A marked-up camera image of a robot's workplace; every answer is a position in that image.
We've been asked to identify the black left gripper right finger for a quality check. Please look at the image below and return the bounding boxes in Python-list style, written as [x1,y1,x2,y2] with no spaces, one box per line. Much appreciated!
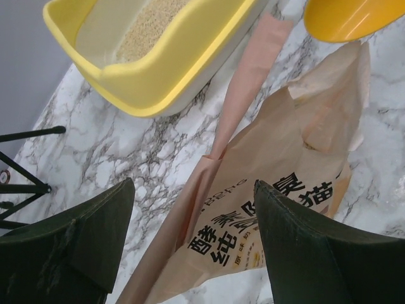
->
[254,180,404,303]

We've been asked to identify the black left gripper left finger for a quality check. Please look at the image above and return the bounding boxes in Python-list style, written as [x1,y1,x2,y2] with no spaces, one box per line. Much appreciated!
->
[1,178,134,303]

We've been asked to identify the pink cat litter bag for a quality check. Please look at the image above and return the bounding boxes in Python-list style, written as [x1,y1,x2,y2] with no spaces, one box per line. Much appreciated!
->
[118,14,370,303]

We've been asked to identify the orange plastic scoop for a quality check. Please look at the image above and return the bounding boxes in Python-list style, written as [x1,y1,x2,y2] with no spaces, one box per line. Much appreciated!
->
[304,0,404,43]

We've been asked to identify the yellow litter box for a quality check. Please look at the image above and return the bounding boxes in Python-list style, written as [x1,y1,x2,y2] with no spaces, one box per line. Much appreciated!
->
[43,1,266,118]

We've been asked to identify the beige cat litter pile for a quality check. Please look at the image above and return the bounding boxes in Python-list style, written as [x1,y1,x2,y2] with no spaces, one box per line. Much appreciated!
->
[116,0,189,63]

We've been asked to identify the black music stand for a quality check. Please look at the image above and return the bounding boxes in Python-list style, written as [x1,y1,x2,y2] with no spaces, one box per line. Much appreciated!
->
[0,125,67,231]

